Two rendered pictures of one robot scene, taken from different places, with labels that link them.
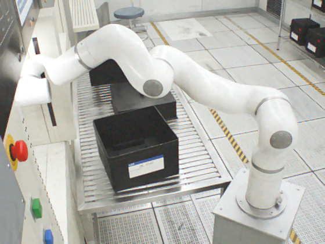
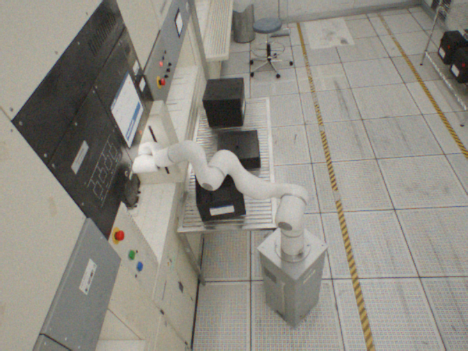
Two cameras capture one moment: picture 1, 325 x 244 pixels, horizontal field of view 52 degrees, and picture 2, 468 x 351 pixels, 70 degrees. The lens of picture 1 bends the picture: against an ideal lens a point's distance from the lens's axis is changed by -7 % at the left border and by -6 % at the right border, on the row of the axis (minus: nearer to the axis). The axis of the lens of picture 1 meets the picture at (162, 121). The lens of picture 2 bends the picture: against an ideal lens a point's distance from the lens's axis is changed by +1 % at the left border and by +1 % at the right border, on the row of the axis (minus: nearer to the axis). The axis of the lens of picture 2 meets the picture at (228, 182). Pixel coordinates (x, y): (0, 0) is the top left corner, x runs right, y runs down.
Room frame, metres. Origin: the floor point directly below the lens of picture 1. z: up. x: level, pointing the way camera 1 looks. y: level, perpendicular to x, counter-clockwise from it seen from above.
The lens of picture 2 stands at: (-0.06, -0.46, 2.37)
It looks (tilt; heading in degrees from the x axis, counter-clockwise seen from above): 48 degrees down; 23
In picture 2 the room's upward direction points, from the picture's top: 12 degrees counter-clockwise
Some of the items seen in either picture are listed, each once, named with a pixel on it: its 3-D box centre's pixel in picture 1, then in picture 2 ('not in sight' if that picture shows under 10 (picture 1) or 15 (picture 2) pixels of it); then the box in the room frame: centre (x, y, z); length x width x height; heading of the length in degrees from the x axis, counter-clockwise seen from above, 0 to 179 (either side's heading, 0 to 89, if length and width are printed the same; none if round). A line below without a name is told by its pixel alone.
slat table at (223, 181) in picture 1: (136, 164); (237, 187); (1.58, 0.17, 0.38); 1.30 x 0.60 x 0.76; 11
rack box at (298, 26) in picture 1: (303, 31); (455, 47); (3.92, -1.77, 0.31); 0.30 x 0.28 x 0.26; 9
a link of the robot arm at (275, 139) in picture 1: (274, 139); (290, 219); (0.85, -0.35, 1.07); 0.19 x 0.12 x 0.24; 171
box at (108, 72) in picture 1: (111, 56); (225, 102); (2.00, 0.29, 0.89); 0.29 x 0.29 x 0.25; 7
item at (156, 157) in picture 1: (134, 146); (219, 192); (1.14, 0.11, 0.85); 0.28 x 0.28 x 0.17; 20
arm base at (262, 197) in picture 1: (264, 181); (292, 237); (0.89, -0.35, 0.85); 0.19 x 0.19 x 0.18
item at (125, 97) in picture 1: (141, 98); (238, 148); (1.56, 0.10, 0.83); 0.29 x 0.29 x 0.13; 14
